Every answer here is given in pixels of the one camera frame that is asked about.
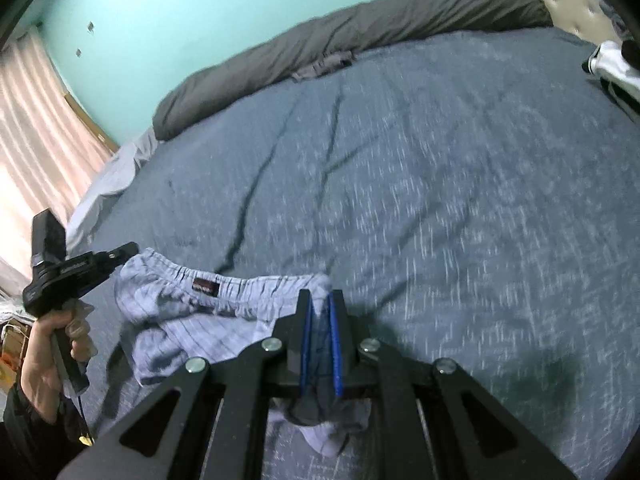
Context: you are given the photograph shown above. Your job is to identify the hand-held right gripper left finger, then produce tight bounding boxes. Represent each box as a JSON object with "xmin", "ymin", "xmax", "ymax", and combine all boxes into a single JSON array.
[{"xmin": 57, "ymin": 289, "xmax": 313, "ymax": 480}]

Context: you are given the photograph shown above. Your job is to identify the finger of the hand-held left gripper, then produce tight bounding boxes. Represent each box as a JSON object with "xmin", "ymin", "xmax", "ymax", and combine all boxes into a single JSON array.
[{"xmin": 101, "ymin": 241, "xmax": 141, "ymax": 274}]

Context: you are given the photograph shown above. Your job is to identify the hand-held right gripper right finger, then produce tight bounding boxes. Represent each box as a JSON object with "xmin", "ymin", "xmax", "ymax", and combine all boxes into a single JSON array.
[{"xmin": 327, "ymin": 290, "xmax": 581, "ymax": 480}]

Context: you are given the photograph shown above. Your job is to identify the light blue plaid boxer shorts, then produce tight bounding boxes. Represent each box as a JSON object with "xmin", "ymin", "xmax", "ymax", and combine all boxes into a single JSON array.
[{"xmin": 114, "ymin": 247, "xmax": 373, "ymax": 456}]

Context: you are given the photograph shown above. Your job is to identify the person's left forearm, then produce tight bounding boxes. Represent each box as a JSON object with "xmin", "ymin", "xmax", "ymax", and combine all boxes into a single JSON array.
[{"xmin": 0, "ymin": 380, "xmax": 71, "ymax": 480}]

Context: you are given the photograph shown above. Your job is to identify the person's left hand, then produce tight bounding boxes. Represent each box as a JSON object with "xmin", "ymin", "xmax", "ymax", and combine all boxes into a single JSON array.
[{"xmin": 20, "ymin": 302, "xmax": 97, "ymax": 424}]

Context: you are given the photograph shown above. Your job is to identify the floor clutter pile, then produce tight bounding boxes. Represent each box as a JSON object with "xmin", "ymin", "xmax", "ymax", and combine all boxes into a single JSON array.
[{"xmin": 0, "ymin": 285, "xmax": 31, "ymax": 391}]

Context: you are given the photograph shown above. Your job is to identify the light grey bed sheet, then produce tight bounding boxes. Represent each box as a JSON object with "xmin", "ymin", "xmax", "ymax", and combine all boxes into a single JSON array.
[{"xmin": 65, "ymin": 127, "xmax": 161, "ymax": 256}]

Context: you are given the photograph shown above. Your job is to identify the pink curtain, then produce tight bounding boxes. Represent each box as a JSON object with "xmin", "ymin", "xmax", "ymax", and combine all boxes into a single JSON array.
[{"xmin": 0, "ymin": 27, "xmax": 121, "ymax": 281}]

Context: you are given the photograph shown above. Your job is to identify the dark grey rolled duvet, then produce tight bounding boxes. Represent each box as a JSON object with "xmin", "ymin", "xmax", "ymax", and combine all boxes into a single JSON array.
[{"xmin": 151, "ymin": 0, "xmax": 555, "ymax": 142}]

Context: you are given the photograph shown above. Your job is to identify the wooden window frame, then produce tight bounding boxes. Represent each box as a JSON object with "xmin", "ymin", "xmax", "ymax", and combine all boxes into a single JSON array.
[{"xmin": 62, "ymin": 87, "xmax": 123, "ymax": 153}]

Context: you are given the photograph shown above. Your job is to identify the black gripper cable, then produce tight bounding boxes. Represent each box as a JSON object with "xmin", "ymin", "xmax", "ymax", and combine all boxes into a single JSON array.
[{"xmin": 74, "ymin": 394, "xmax": 97, "ymax": 447}]

